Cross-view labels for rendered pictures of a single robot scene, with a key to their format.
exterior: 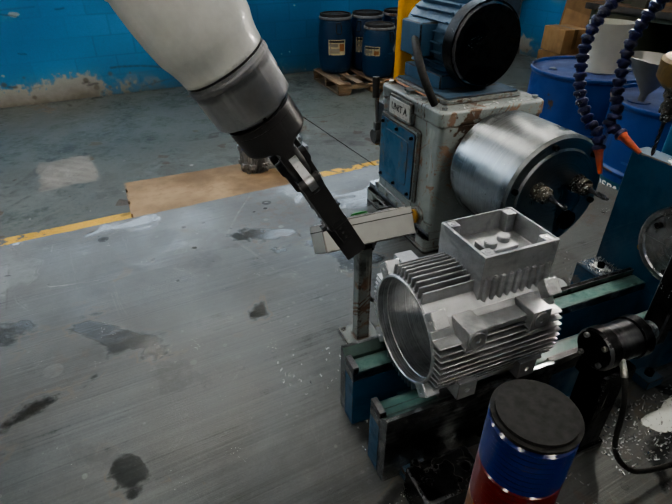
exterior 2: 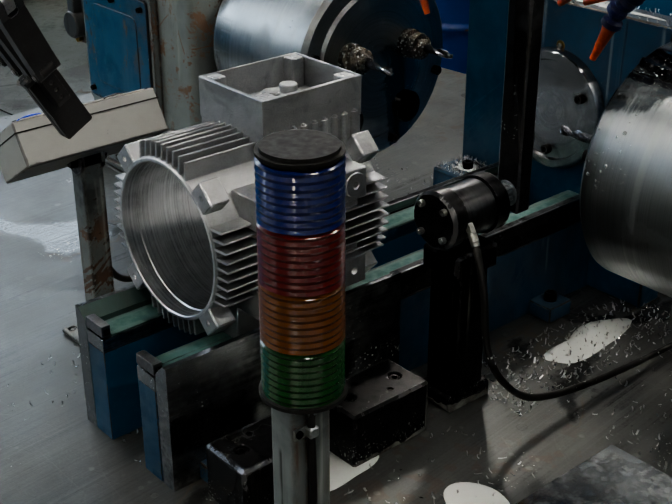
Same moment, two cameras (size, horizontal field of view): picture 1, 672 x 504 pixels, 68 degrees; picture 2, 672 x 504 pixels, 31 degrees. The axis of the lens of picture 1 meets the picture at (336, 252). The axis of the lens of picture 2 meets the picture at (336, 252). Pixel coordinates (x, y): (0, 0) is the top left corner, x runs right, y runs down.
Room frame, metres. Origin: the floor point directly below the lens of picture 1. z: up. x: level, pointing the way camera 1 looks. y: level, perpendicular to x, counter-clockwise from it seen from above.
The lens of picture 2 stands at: (-0.48, 0.07, 1.50)
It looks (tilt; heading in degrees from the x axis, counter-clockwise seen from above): 26 degrees down; 342
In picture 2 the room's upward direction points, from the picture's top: straight up
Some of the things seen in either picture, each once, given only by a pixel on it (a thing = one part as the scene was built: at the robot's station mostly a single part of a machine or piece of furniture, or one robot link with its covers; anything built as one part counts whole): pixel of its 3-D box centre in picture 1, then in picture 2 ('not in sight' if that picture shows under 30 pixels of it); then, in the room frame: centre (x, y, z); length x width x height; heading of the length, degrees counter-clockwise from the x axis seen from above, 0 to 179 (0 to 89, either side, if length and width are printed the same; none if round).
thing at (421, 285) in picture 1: (461, 311); (251, 211); (0.56, -0.18, 1.02); 0.20 x 0.19 x 0.19; 113
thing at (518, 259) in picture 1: (494, 252); (280, 111); (0.58, -0.22, 1.11); 0.12 x 0.11 x 0.07; 113
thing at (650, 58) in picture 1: (650, 86); not in sight; (2.15, -1.34, 0.93); 0.25 x 0.24 x 0.25; 117
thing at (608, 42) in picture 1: (603, 46); not in sight; (2.75, -1.40, 0.99); 0.24 x 0.22 x 0.24; 27
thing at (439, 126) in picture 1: (444, 153); (203, 40); (1.25, -0.29, 0.99); 0.35 x 0.31 x 0.37; 22
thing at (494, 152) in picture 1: (506, 168); (304, 40); (1.03, -0.38, 1.04); 0.37 x 0.25 x 0.25; 22
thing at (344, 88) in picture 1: (374, 48); not in sight; (5.98, -0.43, 0.37); 1.20 x 0.80 x 0.74; 112
